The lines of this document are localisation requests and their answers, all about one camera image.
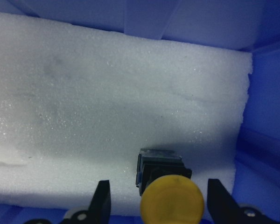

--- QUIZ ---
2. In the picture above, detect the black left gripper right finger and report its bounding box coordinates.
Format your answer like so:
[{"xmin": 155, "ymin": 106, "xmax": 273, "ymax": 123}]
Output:
[{"xmin": 207, "ymin": 179, "xmax": 241, "ymax": 224}]

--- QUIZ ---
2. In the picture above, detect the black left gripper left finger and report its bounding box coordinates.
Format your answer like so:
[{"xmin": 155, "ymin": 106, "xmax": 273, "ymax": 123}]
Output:
[{"xmin": 87, "ymin": 180, "xmax": 111, "ymax": 224}]

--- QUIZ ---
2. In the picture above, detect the yellow push button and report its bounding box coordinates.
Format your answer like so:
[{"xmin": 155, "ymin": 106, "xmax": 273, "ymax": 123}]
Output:
[{"xmin": 136, "ymin": 148, "xmax": 204, "ymax": 224}]

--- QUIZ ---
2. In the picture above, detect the white foam pad left bin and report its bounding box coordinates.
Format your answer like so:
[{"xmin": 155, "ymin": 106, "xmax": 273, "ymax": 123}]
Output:
[{"xmin": 0, "ymin": 13, "xmax": 252, "ymax": 216}]

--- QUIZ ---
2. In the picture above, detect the blue left plastic bin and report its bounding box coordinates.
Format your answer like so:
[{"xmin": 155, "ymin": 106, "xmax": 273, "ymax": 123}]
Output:
[{"xmin": 0, "ymin": 0, "xmax": 280, "ymax": 218}]

